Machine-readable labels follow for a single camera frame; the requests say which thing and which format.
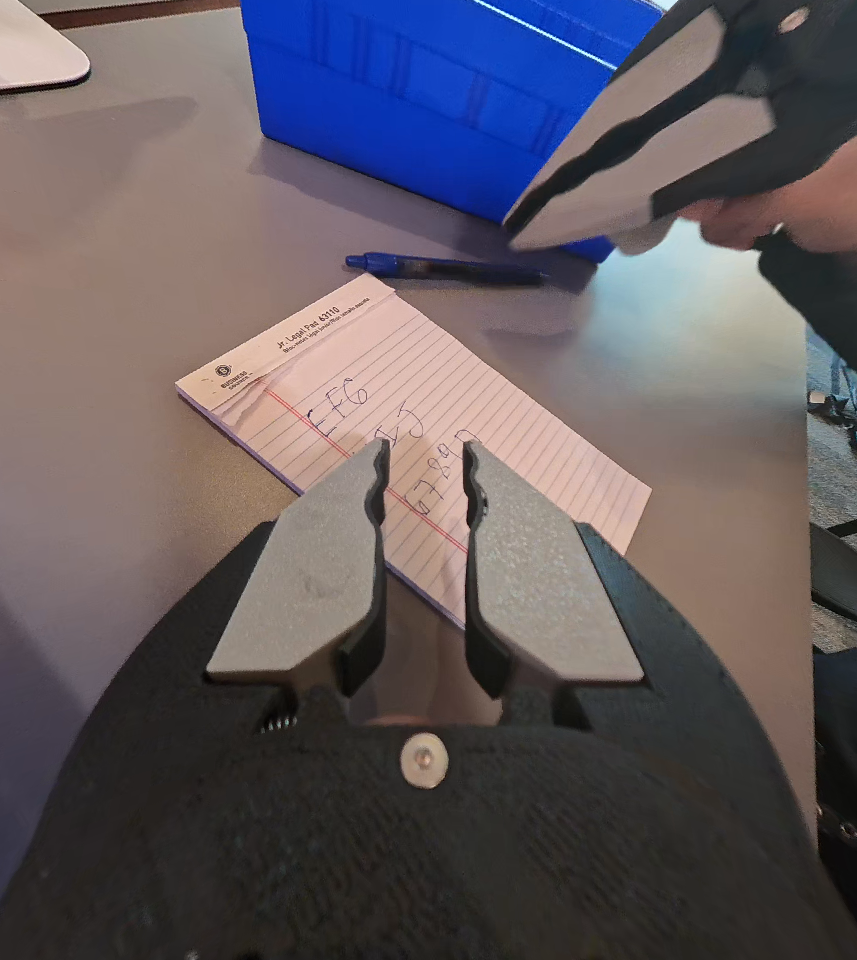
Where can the grey furniture foot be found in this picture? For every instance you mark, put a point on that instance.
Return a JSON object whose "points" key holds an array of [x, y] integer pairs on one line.
{"points": [[845, 577]]}

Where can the white lined notepad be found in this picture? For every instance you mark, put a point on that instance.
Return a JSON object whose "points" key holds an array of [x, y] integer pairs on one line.
{"points": [[458, 405]]}

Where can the blue retractable pen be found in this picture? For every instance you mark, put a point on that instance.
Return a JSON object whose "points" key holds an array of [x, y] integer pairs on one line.
{"points": [[413, 265]]}

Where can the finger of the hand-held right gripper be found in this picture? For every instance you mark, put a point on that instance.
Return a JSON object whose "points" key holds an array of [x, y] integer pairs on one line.
{"points": [[638, 180], [646, 82]]}

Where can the white monitor stand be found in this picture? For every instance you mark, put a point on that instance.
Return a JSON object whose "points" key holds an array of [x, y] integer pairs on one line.
{"points": [[8, 45]]}

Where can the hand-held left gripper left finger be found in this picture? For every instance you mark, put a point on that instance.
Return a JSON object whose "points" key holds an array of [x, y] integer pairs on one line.
{"points": [[308, 585]]}

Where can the blue plastic bin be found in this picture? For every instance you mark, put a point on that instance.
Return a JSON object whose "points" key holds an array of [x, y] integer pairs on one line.
{"points": [[398, 90]]}

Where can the person's right hand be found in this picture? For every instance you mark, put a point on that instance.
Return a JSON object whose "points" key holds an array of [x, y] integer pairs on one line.
{"points": [[848, 210]]}

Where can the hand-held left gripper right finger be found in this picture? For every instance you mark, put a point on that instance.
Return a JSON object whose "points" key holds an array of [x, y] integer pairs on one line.
{"points": [[548, 592]]}

